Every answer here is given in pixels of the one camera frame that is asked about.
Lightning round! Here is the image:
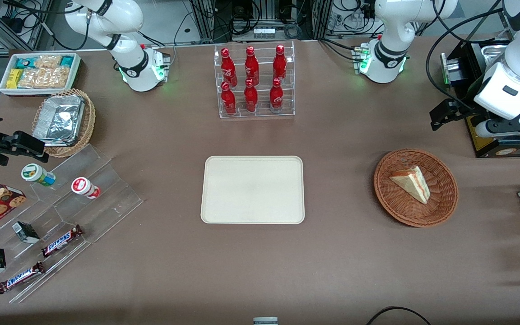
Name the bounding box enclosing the triangle sandwich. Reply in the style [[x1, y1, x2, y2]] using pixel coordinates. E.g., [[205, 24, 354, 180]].
[[389, 165, 431, 205]]

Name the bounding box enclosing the white snack tray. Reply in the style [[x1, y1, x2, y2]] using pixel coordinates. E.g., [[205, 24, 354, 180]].
[[0, 52, 82, 97]]

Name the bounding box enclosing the oval tan wicker basket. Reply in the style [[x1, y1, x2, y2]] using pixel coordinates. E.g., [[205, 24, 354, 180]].
[[32, 88, 96, 158]]

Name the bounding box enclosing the round brown wicker basket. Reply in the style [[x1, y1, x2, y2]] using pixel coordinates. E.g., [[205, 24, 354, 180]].
[[373, 148, 459, 228]]

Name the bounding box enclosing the beige plastic tray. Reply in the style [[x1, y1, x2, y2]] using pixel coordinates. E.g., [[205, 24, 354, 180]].
[[200, 155, 305, 225]]

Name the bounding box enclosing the green label yogurt cup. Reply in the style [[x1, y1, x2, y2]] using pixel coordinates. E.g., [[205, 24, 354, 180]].
[[21, 163, 56, 187]]

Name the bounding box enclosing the aluminium foil container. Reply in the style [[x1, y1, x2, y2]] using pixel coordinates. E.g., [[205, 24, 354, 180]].
[[33, 94, 85, 146]]

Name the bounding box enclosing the steel pan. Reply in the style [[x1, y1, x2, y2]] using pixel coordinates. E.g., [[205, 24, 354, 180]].
[[481, 42, 512, 69]]

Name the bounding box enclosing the black hot display case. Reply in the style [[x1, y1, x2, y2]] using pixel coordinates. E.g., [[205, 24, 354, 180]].
[[440, 38, 520, 159]]

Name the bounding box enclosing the yellow snack pack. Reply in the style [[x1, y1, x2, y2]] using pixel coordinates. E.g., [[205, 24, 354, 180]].
[[6, 68, 24, 89]]

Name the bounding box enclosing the clear cracker pack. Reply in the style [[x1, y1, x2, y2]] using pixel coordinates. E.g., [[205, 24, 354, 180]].
[[17, 67, 69, 89], [33, 55, 62, 71]]

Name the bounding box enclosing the red label yogurt cup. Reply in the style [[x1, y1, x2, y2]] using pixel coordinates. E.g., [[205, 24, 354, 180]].
[[71, 177, 102, 200]]

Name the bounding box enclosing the clear acrylic step display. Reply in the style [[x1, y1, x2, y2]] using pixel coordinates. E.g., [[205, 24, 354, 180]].
[[0, 144, 144, 304]]

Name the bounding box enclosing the brown Snickers bar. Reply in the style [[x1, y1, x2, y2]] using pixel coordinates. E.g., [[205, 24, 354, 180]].
[[0, 261, 46, 295], [41, 224, 84, 258]]

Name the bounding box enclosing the red cola bottle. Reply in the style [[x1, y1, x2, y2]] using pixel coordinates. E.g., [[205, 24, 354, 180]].
[[269, 77, 284, 113], [220, 47, 238, 87], [272, 44, 288, 82], [244, 46, 260, 86], [220, 81, 237, 116], [243, 79, 259, 114]]

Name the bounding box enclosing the clear acrylic bottle rack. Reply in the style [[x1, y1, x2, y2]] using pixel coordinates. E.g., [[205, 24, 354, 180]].
[[214, 40, 296, 120]]

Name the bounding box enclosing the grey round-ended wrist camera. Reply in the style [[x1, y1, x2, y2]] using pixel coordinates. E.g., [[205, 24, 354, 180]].
[[475, 117, 520, 139]]

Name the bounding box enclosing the black looped cable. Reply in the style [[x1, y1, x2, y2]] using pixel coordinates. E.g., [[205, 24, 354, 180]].
[[366, 306, 432, 325]]

